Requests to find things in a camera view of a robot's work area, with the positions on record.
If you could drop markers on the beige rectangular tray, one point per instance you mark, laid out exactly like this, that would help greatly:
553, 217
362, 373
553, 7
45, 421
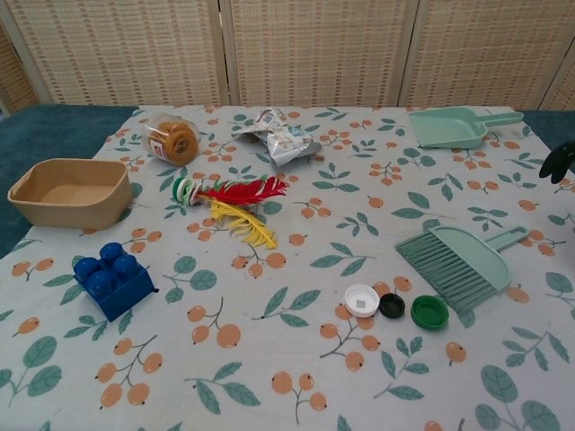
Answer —
67, 197

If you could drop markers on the plastic jar with cookies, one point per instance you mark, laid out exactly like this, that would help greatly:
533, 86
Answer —
173, 139

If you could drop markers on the mint green dustpan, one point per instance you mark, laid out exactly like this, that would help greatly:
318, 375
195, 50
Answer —
444, 128

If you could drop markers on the woven folding screen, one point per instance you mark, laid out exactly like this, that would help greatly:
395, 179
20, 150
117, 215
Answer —
314, 49

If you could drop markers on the floral fruit print tablecloth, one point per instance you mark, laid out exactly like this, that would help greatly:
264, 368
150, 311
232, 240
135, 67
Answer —
287, 359

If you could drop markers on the crumpled silver snack wrapper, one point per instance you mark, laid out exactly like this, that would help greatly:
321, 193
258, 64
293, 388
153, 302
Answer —
283, 139

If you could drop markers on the white bottle cap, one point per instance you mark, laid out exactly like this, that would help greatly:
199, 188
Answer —
361, 301

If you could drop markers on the red yellow feather shuttlecock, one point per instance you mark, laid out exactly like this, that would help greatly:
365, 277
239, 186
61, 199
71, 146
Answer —
238, 193

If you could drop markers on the blue toy building block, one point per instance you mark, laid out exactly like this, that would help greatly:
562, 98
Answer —
112, 287

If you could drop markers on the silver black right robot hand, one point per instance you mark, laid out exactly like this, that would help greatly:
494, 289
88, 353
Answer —
557, 161

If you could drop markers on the green bottle cap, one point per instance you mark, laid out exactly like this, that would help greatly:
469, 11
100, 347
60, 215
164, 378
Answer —
429, 312

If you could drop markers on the black bottle cap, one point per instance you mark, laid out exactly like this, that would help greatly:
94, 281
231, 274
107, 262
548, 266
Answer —
392, 306

